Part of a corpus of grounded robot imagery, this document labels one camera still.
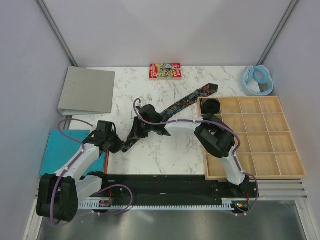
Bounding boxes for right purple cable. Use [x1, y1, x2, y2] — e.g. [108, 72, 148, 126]
[132, 97, 261, 218]

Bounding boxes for floral navy necktie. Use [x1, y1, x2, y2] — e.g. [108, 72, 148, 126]
[121, 83, 219, 153]

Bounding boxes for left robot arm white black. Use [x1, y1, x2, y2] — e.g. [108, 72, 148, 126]
[36, 120, 124, 226]

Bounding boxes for wooden compartment tray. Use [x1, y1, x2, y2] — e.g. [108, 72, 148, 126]
[197, 95, 306, 179]

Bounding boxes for purple cable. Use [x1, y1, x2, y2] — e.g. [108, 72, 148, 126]
[132, 97, 261, 218]
[49, 118, 136, 227]

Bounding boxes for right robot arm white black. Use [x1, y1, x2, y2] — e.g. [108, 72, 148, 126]
[128, 104, 250, 197]

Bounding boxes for rolled black tie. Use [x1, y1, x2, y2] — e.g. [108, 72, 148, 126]
[201, 98, 221, 114]

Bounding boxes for teal book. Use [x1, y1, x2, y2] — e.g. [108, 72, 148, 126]
[40, 129, 106, 176]

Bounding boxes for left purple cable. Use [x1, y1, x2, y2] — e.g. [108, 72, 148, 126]
[49, 118, 136, 227]

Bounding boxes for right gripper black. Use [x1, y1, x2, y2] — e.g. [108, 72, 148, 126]
[127, 116, 154, 140]

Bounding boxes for grey ring binder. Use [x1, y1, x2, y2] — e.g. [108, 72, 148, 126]
[57, 66, 116, 116]

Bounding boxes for white slotted cable duct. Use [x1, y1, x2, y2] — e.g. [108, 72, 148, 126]
[78, 198, 250, 211]

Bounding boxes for red illustrated book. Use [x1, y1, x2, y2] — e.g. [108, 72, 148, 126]
[149, 63, 182, 80]

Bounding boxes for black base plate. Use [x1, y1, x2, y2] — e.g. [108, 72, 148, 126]
[98, 174, 257, 206]

